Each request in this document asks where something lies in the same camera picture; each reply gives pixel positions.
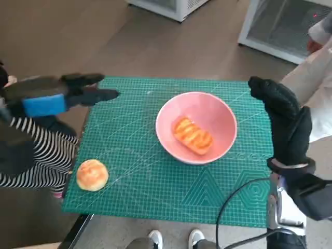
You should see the right black gloved robot hand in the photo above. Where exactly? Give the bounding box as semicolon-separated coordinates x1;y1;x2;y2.
248;76;316;167

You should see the person's white shoe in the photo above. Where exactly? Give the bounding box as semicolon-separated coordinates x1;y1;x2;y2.
188;228;204;249
148;229;163;249

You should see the pink bowl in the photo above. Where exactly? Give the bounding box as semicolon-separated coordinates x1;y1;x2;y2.
155;92;238;166

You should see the left bare black robot hand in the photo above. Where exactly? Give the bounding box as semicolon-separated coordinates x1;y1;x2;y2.
4;73;120;119

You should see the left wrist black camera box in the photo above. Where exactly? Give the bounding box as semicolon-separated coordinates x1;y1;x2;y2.
0;127;36;178

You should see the round toy bread bun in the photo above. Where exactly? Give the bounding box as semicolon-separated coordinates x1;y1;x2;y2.
76;159;109;192

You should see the person's grey leg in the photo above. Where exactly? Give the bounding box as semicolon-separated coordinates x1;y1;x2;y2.
126;237;154;249
193;238;218;249

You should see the long striped toy bread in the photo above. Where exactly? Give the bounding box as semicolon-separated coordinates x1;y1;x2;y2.
172;117;214;156

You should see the person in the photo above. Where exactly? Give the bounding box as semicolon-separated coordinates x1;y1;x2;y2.
0;61;80;199
281;18;332;142

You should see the white mesh cabinet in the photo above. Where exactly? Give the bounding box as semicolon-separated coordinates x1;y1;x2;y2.
127;0;208;23
238;0;332;64

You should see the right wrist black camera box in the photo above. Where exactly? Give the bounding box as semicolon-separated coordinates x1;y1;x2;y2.
282;168;332;221

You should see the person's hand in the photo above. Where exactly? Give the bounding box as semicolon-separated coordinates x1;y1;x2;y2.
307;38;324;52

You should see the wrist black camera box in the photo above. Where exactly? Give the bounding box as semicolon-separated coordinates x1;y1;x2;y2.
282;168;332;221
0;127;36;178

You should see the black table frame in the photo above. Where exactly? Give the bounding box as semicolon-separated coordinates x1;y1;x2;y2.
62;213;94;249

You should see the green cutting mat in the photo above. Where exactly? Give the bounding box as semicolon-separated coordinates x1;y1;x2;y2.
61;75;274;229

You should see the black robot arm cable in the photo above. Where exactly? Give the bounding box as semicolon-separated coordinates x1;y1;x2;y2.
215;177;307;249

